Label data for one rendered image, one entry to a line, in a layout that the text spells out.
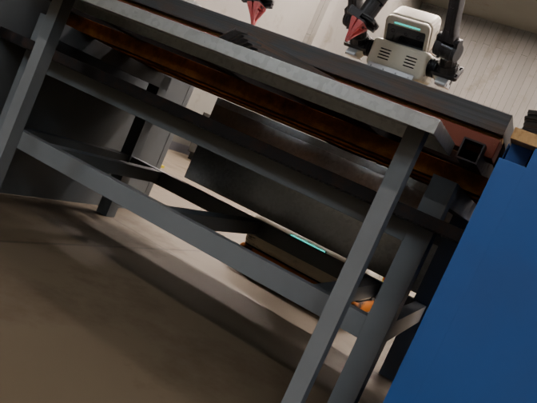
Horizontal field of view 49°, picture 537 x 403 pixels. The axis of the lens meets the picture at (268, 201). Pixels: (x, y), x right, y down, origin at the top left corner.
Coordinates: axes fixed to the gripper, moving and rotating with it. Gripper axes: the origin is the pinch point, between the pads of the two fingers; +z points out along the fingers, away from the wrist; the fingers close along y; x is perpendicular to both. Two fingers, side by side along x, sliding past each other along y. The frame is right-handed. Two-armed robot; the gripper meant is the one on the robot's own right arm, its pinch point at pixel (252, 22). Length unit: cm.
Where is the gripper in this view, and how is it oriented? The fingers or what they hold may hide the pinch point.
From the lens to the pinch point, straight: 215.7
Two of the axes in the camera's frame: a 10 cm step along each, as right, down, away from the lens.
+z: -2.0, 9.8, -0.2
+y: 8.9, 1.7, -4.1
